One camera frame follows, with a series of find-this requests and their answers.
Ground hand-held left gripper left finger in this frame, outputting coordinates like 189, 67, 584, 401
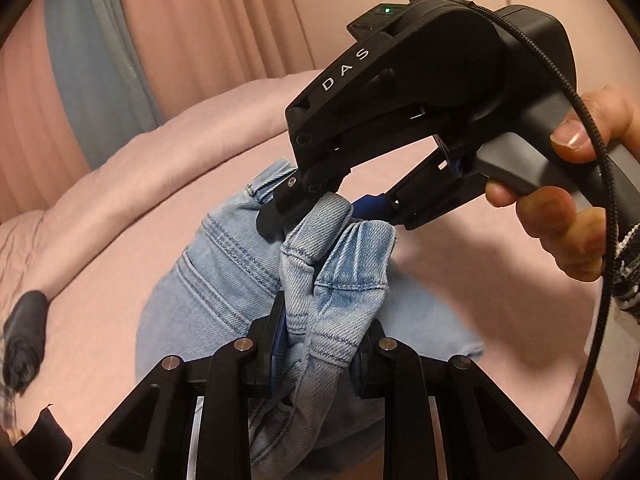
60, 290, 288, 480

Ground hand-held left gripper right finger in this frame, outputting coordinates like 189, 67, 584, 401
350, 319, 583, 480

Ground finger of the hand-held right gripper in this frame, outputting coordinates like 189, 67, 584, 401
256, 169, 347, 241
351, 134, 487, 232

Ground light blue denim pants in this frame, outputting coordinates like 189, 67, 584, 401
135, 157, 486, 468

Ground person's right hand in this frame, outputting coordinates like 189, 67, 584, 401
485, 84, 640, 283

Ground pink folded duvet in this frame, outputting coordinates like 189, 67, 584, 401
45, 71, 326, 291

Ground pink bed sheet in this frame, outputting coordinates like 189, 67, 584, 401
20, 125, 626, 466

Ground pink curtain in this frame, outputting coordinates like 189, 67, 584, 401
0, 0, 93, 223
114, 0, 331, 126

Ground blue-grey curtain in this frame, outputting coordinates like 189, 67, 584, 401
42, 0, 166, 171

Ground black flat cloth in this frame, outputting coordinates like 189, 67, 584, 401
15, 402, 73, 480

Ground dark rolled cloth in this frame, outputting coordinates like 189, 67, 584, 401
2, 290, 49, 396

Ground pink crinkled pillow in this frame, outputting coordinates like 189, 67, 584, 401
0, 210, 51, 321

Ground patterned cloth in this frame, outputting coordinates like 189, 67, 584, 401
0, 380, 23, 436

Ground black braided cable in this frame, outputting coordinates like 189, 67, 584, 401
410, 0, 618, 453

